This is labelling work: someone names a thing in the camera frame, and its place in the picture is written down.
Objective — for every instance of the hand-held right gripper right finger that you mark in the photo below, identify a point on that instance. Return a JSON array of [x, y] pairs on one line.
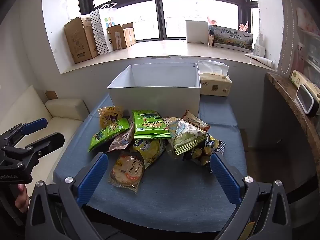
[[223, 177]]

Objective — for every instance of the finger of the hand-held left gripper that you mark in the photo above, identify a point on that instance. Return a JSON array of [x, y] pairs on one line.
[[35, 125], [48, 141]]

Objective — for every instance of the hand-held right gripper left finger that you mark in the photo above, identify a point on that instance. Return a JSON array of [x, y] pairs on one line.
[[92, 177]]

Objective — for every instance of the black chips packet blue logo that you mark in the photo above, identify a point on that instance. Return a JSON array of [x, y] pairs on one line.
[[202, 152]]

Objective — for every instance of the clear round cracker packet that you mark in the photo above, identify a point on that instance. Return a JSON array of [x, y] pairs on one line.
[[127, 171]]

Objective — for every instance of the green snack packet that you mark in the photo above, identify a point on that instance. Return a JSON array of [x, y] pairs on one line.
[[150, 126], [107, 133]]

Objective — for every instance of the grey brown snack packet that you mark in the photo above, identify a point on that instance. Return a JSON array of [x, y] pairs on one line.
[[121, 140]]

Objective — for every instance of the pale green chips packet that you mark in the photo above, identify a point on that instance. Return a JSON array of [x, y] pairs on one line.
[[187, 137]]

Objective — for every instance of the yellow blue snack packet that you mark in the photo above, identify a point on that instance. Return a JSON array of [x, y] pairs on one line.
[[150, 151]]

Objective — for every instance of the yellow cartoon snack packet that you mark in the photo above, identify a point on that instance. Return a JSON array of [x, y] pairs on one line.
[[110, 116]]

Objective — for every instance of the beige brown-edged cake packet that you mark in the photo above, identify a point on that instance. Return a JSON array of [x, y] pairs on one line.
[[193, 120]]

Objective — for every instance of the white cardboard box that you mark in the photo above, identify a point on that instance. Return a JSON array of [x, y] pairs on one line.
[[155, 100]]

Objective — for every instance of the person's left hand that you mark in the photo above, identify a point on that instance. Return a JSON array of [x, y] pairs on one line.
[[21, 198]]

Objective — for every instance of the white sofa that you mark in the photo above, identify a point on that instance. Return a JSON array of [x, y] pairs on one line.
[[37, 110]]

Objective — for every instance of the small cardboard piece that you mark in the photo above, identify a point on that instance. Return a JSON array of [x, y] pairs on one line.
[[51, 95]]

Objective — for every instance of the blue fabric table cover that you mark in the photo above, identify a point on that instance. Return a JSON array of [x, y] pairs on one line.
[[170, 192]]

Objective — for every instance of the beige tissue pack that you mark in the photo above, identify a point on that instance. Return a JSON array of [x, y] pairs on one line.
[[215, 85]]

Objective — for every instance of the tall brown cardboard box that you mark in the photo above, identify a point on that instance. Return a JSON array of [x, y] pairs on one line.
[[80, 40]]

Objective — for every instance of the brown stone counter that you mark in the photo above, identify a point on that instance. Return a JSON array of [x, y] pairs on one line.
[[287, 97]]

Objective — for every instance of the white black lidded container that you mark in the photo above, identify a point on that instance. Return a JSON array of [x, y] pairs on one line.
[[305, 102]]

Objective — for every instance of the dotted white paper bag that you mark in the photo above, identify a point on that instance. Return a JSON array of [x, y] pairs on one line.
[[100, 35]]

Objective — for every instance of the small open cardboard box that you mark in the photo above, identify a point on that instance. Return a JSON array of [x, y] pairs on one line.
[[118, 38]]

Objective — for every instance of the white paper roll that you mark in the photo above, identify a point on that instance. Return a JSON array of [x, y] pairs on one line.
[[260, 60]]

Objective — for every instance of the green white tissue pack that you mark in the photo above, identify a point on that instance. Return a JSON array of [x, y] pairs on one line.
[[300, 78]]

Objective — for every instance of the small white container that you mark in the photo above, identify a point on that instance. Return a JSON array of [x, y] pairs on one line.
[[258, 47]]

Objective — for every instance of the landscape printed long box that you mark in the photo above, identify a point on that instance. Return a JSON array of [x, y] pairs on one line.
[[232, 40]]

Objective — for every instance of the plain white box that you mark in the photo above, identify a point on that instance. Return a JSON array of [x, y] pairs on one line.
[[196, 31]]

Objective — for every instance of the pink plastic object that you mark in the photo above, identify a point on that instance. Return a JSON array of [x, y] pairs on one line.
[[243, 26], [212, 21]]

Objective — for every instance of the translucent plastic drawer unit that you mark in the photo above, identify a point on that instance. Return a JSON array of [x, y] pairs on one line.
[[311, 47]]

